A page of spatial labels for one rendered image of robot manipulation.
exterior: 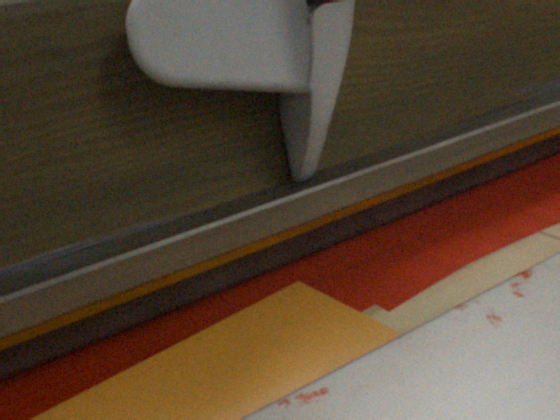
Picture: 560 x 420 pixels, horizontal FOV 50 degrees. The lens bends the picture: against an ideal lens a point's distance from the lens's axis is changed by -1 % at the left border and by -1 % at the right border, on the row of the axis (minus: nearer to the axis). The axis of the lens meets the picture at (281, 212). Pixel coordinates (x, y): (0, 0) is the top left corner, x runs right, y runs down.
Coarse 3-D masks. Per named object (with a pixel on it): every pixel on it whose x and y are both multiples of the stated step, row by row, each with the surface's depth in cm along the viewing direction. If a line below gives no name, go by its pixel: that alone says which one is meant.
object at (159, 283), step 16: (528, 144) 26; (480, 160) 25; (432, 176) 24; (400, 192) 23; (352, 208) 22; (304, 224) 21; (320, 224) 21; (272, 240) 20; (224, 256) 20; (240, 256) 20; (192, 272) 19; (144, 288) 18; (96, 304) 18; (112, 304) 18; (64, 320) 17; (16, 336) 17; (32, 336) 17
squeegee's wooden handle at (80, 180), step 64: (0, 0) 14; (64, 0) 14; (128, 0) 15; (384, 0) 19; (448, 0) 21; (512, 0) 22; (0, 64) 14; (64, 64) 15; (128, 64) 15; (384, 64) 20; (448, 64) 21; (512, 64) 23; (0, 128) 14; (64, 128) 15; (128, 128) 16; (192, 128) 17; (256, 128) 18; (384, 128) 20; (0, 192) 15; (64, 192) 15; (128, 192) 16; (192, 192) 17; (0, 256) 15
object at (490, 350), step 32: (512, 288) 12; (544, 288) 12; (448, 320) 11; (480, 320) 11; (512, 320) 11; (544, 320) 11; (384, 352) 10; (416, 352) 10; (448, 352) 10; (480, 352) 10; (512, 352) 10; (544, 352) 10; (320, 384) 10; (352, 384) 10; (384, 384) 10; (416, 384) 10; (448, 384) 10; (480, 384) 9; (512, 384) 9; (544, 384) 9; (256, 416) 9; (288, 416) 9; (320, 416) 9; (352, 416) 9; (384, 416) 9; (416, 416) 9; (448, 416) 9; (480, 416) 9; (512, 416) 9; (544, 416) 9
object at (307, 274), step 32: (256, 288) 20; (320, 288) 20; (160, 320) 19; (192, 320) 19; (96, 352) 18; (128, 352) 18; (0, 384) 17; (32, 384) 17; (64, 384) 17; (96, 384) 16; (0, 416) 16; (32, 416) 15
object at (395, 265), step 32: (544, 160) 27; (480, 192) 25; (512, 192) 25; (544, 192) 24; (384, 224) 23; (416, 224) 23; (448, 224) 23; (480, 224) 22; (512, 224) 22; (544, 224) 22; (320, 256) 22; (352, 256) 21; (384, 256) 21; (416, 256) 21; (448, 256) 20; (480, 256) 20; (352, 288) 19; (384, 288) 19; (416, 288) 19
